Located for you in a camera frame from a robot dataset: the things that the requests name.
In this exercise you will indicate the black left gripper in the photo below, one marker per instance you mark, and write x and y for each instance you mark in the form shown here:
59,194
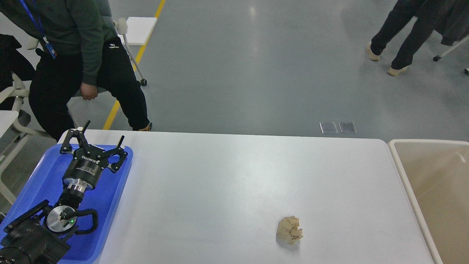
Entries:
85,165

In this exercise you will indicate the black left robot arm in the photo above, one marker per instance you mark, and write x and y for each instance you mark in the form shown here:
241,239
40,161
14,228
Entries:
41,234

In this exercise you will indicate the person's hand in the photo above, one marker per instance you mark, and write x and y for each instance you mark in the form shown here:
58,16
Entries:
88,92

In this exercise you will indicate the white chair at left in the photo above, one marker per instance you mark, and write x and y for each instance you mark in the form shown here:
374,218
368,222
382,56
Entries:
15,70

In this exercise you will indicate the person in green sweater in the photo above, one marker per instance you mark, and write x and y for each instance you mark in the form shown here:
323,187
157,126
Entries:
88,51

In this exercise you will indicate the white board on floor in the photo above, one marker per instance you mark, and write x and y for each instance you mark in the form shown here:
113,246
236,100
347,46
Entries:
136,29

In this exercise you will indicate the crumpled brown paper ball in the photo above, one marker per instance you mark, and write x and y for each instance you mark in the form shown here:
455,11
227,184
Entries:
289,231

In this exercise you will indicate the left floor outlet plate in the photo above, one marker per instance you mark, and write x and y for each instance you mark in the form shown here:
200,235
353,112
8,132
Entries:
328,127

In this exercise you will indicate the floor outlet plate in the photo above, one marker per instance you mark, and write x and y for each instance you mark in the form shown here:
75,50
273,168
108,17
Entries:
328,127
347,127

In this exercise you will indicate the right floor outlet plate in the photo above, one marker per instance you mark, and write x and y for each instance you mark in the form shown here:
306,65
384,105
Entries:
347,127

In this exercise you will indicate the beige plastic bin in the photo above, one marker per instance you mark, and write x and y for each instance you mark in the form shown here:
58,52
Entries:
435,174

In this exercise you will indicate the dark coat on rack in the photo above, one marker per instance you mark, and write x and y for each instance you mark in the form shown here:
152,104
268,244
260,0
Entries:
454,25

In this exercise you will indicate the blue lanyard badge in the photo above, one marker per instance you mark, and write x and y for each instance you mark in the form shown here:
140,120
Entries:
38,24

